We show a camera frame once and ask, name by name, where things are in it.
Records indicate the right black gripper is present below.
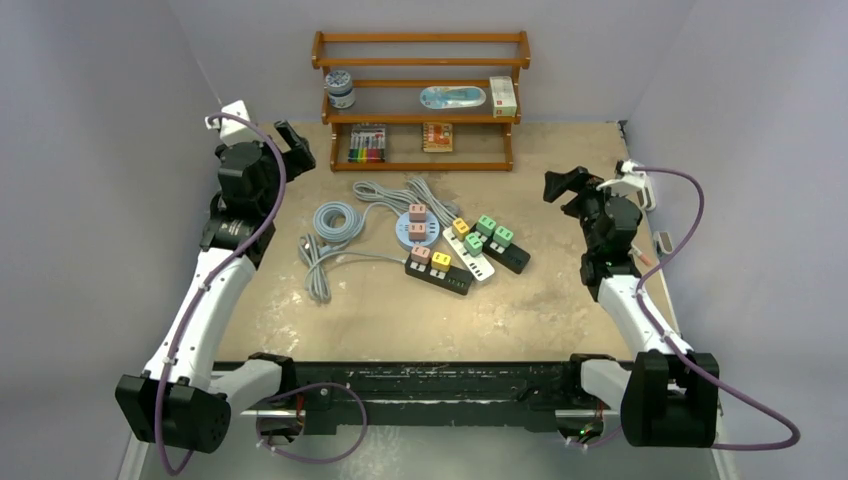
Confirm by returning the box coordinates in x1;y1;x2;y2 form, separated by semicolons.
544;167;630;253

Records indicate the pink plug round socket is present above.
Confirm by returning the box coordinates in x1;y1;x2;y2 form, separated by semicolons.
408;203;428;223
407;222;428;242

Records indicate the round blue power socket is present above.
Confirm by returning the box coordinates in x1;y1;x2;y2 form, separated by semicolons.
395;211;442;252

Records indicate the yellow plug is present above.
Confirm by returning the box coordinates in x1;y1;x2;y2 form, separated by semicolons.
451;217;470;241
430;251;451;272

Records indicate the black power strip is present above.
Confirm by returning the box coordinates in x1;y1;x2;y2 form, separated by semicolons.
479;234;531;274
404;257;474;296

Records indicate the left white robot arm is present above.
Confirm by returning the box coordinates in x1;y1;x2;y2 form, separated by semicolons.
115;121;316;453

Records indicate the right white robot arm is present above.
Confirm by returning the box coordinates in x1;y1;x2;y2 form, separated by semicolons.
543;167;719;448

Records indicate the green plug lower black strip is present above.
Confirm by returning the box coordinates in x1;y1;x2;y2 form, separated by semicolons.
492;225;514;249

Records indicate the green plug black strip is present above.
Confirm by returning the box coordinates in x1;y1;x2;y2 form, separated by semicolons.
492;225;514;249
475;215;497;237

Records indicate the green plug upper black strip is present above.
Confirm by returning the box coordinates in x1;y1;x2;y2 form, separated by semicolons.
475;215;497;237

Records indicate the green plug on white strip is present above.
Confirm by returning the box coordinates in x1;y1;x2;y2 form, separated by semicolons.
463;232;484;257

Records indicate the yellow plug on white strip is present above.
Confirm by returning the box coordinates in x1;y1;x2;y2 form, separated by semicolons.
451;217;470;241

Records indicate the pack of coloured markers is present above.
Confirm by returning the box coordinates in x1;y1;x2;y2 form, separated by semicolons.
347;124;387;163

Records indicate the orange white marker pen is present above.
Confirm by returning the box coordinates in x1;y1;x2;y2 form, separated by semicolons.
630;244;654;267

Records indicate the blue white round tin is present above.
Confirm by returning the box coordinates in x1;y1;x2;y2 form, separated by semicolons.
324;70;355;109

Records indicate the wooden shelf rack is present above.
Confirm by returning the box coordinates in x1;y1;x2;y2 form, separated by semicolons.
311;31;531;172

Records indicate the white power strip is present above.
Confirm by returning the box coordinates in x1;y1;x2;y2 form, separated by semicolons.
442;228;495;283

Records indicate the white green box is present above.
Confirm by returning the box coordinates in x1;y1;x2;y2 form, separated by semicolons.
489;76;518;117

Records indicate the small orange book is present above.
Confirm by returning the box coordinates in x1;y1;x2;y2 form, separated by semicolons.
421;122;454;153

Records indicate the blue packaged toothbrush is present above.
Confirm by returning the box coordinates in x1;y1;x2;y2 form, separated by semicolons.
419;86;487;110

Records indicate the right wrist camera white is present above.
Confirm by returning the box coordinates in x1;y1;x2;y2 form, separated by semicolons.
596;159;647;197

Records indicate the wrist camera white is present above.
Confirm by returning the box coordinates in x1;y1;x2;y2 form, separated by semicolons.
596;159;647;197
204;100;262;147

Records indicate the white wall bracket upper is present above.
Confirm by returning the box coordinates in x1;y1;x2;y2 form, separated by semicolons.
637;172;657;212

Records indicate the white wall bracket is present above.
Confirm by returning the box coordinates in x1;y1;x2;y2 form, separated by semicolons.
637;172;657;212
653;231;675;258

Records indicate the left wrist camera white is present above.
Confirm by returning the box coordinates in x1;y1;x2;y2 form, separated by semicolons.
204;100;262;147

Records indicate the white wall bracket lower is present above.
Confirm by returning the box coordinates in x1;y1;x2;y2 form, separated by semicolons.
653;231;675;258

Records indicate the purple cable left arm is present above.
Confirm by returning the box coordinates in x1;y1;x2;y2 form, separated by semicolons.
153;112;288;477

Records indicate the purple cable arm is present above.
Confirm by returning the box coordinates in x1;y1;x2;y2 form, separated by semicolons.
153;112;288;477
566;166;802;453

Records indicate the coiled grey cable round socket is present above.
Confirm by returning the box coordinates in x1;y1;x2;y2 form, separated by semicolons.
313;201;400;248

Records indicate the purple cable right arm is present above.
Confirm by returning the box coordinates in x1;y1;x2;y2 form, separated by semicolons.
566;166;802;453

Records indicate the bundled grey cable centre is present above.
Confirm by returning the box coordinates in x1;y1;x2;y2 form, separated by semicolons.
352;175;461;230

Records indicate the grey cable of left strip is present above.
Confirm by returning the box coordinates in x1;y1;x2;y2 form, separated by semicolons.
297;233;407;305

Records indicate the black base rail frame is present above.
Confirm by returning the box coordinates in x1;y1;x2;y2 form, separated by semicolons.
248;361;620;440

